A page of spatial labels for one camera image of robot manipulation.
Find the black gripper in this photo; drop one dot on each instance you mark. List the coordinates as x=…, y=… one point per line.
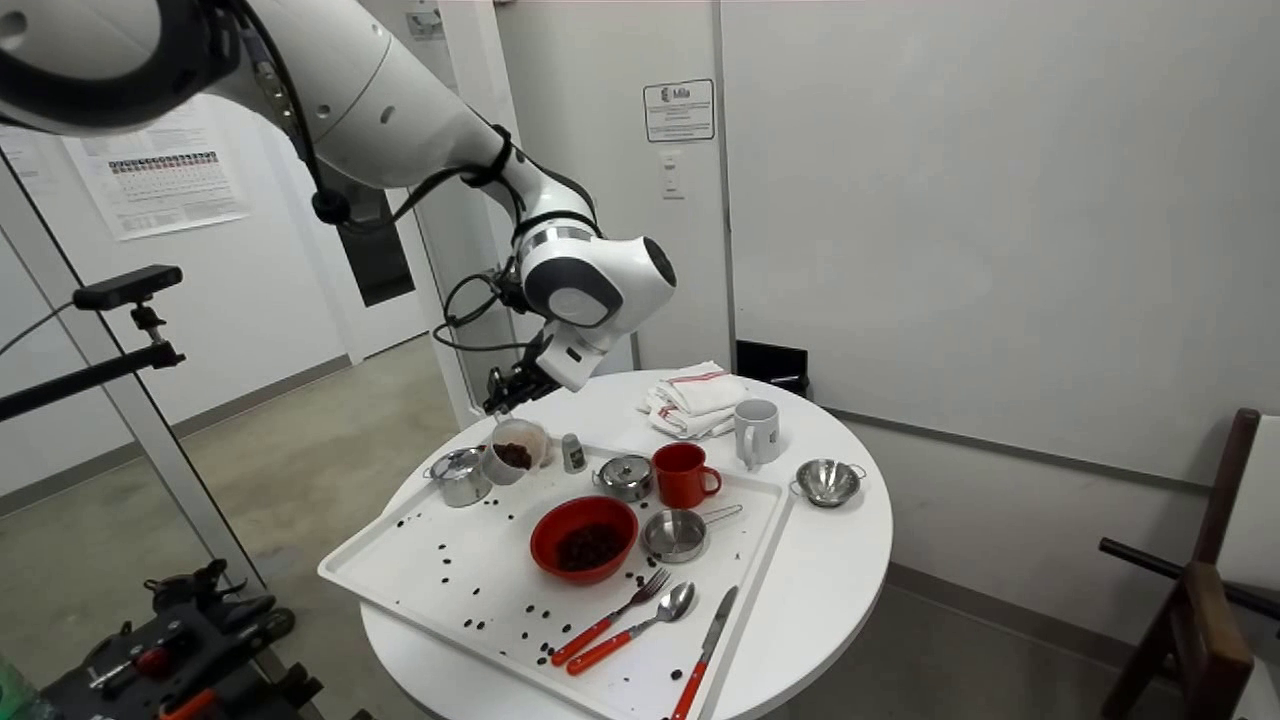
x=519, y=385

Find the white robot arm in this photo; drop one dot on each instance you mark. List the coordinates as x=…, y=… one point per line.
x=354, y=102

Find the small steel cup behind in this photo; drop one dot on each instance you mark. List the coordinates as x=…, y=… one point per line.
x=627, y=478

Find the steel bowl beside red bowl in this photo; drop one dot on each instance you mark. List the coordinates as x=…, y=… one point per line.
x=674, y=536

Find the small steel bowl on table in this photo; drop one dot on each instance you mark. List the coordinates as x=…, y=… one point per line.
x=827, y=481

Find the grey salt shaker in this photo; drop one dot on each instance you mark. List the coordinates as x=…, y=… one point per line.
x=574, y=454

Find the steel pot with lid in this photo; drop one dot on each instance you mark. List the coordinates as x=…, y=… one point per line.
x=457, y=478

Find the white red striped cloth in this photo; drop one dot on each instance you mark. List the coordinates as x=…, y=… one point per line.
x=694, y=400

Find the red mug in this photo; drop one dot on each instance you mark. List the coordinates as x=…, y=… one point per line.
x=686, y=478

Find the white mug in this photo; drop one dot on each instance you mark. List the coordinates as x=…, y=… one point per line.
x=756, y=435

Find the white plastic tray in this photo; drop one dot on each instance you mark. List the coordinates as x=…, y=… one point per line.
x=471, y=619

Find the round white table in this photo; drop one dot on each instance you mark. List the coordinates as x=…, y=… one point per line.
x=810, y=604

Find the black tools pile on floor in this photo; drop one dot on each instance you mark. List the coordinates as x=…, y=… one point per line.
x=195, y=658

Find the wooden chair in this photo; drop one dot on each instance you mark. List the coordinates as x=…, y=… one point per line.
x=1215, y=637

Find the red handled fork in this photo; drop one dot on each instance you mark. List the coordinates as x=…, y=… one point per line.
x=609, y=619

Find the black box by wall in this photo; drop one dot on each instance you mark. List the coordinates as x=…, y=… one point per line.
x=772, y=365

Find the red handled spoon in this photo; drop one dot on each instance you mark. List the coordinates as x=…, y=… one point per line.
x=669, y=611

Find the red handled knife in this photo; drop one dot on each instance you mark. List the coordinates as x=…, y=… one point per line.
x=705, y=653

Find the white wall sign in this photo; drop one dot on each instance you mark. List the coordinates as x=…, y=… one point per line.
x=680, y=111

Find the black camera on tripod arm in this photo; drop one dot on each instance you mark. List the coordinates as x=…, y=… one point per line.
x=102, y=296

